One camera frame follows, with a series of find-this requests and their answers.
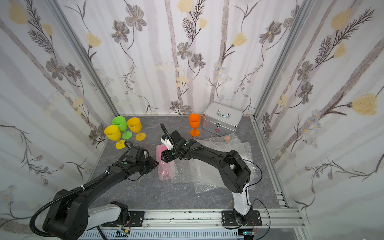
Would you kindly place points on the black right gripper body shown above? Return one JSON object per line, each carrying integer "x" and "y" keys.
{"x": 169, "y": 154}

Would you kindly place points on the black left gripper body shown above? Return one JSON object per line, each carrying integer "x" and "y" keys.
{"x": 151, "y": 162}

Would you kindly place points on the pink glass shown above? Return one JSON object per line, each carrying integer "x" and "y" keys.
{"x": 166, "y": 171}

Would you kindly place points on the orange glass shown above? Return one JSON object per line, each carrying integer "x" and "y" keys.
{"x": 194, "y": 121}

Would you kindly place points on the amber glass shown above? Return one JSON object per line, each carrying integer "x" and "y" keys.
{"x": 135, "y": 126}

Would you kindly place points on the yellow glass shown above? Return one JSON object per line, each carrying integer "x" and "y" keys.
{"x": 114, "y": 134}

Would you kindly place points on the green plastic wine glass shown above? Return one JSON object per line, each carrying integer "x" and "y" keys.
{"x": 121, "y": 123}

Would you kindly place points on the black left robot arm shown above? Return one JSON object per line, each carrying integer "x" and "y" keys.
{"x": 69, "y": 213}

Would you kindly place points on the silver aluminium first aid case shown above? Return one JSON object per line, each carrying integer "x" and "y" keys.
{"x": 221, "y": 120}

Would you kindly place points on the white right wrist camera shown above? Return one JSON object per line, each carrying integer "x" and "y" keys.
{"x": 167, "y": 141}

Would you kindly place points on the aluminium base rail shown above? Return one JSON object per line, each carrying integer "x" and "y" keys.
{"x": 272, "y": 224}

